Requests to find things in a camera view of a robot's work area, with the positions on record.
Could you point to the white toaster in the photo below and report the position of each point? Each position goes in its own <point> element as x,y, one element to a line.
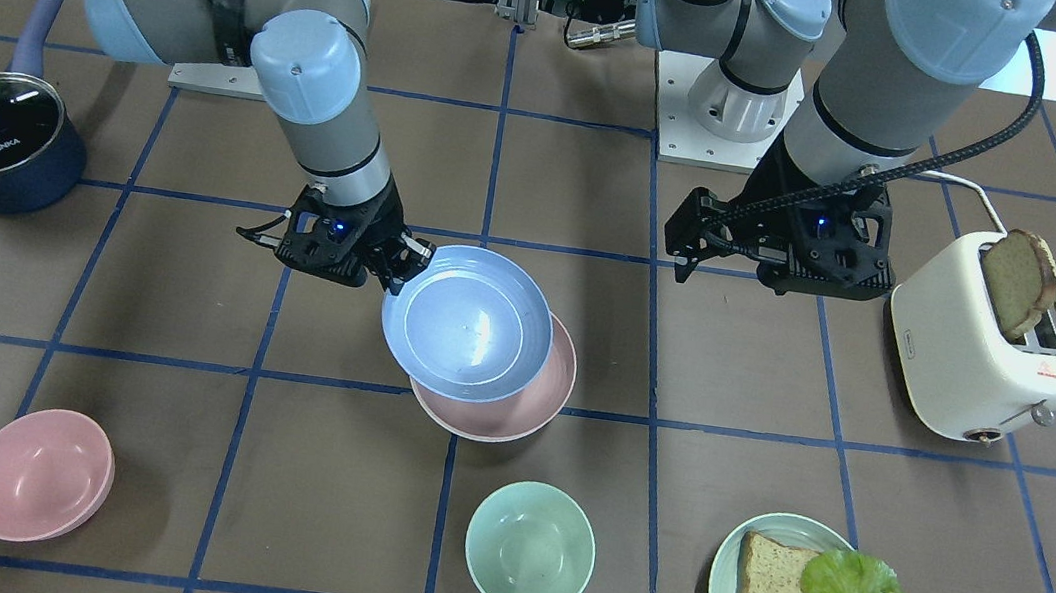
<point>962,378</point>

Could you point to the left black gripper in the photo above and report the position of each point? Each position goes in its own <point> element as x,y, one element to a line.
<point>769,203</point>

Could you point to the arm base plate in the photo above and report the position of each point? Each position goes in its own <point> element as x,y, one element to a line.
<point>706,120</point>
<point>216,80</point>

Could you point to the pink plate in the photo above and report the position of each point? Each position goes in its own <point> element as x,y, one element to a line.
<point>516,416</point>

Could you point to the pink bowl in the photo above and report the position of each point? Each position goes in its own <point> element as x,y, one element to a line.
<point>57,467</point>

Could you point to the bread slice in toaster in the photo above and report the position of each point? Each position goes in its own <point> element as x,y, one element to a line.
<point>1020,279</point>

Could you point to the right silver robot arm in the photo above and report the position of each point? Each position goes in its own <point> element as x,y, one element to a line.
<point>310,60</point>

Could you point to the blue plate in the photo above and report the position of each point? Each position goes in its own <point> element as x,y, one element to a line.
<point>472,326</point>

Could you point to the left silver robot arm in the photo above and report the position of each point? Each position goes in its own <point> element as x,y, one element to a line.
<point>904,67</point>

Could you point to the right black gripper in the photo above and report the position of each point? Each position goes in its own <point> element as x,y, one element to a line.
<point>390,217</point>

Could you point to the green bowl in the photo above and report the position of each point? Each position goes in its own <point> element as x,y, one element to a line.
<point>530,537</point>

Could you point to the dark blue saucepan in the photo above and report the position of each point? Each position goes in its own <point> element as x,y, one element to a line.
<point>42,155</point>

